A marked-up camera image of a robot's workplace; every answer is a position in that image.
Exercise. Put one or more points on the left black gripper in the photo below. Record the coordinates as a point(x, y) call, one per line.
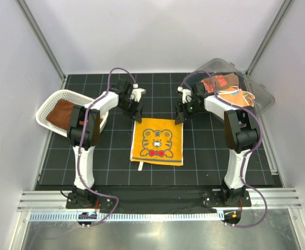
point(138, 116)

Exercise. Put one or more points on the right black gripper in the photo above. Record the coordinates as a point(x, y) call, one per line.
point(179, 109)

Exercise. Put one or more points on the yellow blue patterned towel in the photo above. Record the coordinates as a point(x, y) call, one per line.
point(157, 141)

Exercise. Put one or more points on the pink brown towel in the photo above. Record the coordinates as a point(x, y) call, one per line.
point(221, 82)

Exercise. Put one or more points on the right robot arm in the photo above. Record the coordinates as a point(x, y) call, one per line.
point(242, 134)

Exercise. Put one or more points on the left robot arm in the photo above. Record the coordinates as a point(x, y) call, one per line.
point(84, 132)

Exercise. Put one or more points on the orange polka dot towel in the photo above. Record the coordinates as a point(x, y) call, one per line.
point(237, 96)

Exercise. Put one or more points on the white perforated plastic basket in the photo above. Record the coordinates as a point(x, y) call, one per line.
point(49, 104)

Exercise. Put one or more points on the clear plastic storage bin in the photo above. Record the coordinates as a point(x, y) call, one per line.
point(217, 66)

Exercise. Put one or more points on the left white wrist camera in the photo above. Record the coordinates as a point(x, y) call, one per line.
point(137, 93)

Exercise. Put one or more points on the white slotted cable duct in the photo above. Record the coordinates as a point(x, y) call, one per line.
point(89, 216)

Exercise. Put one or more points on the left aluminium frame post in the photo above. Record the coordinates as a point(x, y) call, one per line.
point(40, 36)

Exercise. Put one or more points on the aluminium frame post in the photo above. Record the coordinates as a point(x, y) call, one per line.
point(40, 36)
point(273, 28)

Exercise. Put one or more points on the right aluminium frame post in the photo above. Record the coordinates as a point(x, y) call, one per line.
point(273, 28)

